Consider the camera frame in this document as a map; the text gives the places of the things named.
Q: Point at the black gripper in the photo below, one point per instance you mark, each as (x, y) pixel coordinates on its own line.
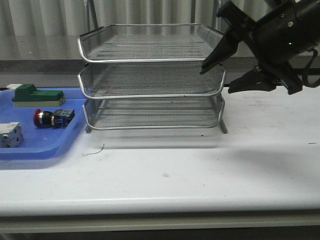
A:
(292, 28)

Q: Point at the silver mesh tray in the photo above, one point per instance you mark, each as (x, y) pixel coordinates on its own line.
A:
(154, 113)
(123, 43)
(150, 80)

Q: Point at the red emergency stop button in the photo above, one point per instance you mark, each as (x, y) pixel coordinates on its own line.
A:
(60, 118)

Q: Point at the grey stone counter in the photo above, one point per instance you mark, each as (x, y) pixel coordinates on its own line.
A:
(55, 61)

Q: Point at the green terminal block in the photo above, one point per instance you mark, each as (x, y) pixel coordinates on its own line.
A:
(27, 95)

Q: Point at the white circuit breaker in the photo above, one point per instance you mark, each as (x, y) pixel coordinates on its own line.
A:
(10, 134)

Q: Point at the silver metal rack frame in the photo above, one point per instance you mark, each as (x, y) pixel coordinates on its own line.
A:
(147, 76)

